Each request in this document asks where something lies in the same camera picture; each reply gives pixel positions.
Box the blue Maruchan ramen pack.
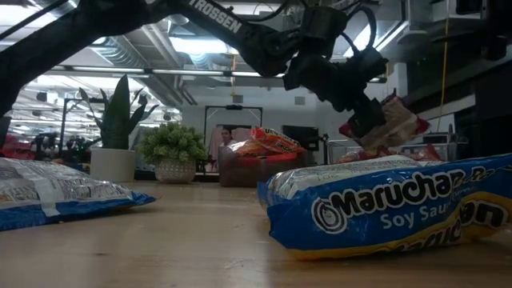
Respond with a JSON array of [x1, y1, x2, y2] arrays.
[[257, 153, 512, 262], [0, 157, 157, 232]]

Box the large silver ventilation duct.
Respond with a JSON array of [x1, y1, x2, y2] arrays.
[[90, 23, 197, 107]]

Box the yellow extension cable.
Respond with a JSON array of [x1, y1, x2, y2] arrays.
[[435, 18, 451, 133]]

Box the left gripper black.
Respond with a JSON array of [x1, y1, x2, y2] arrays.
[[284, 47, 388, 140]]

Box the smoky grey plastic bin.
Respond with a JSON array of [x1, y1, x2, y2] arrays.
[[218, 146, 310, 188]]

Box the snake plant in white pot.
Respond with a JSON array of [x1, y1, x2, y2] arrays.
[[78, 74, 160, 183]]

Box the clear plastic bin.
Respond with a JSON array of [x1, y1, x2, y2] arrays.
[[326, 138, 469, 165]]

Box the round green succulent in pot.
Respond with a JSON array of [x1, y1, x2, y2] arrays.
[[136, 122, 209, 185]]

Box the black monitor on stand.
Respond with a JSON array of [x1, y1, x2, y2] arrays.
[[282, 125, 332, 165]]

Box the orange Maruchan ramen pack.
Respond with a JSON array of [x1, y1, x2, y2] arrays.
[[227, 139, 273, 158], [250, 126, 307, 155]]

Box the background black rig frame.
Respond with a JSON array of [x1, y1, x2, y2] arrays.
[[58, 97, 99, 149]]

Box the long linear ceiling light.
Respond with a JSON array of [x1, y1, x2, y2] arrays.
[[47, 63, 388, 84]]

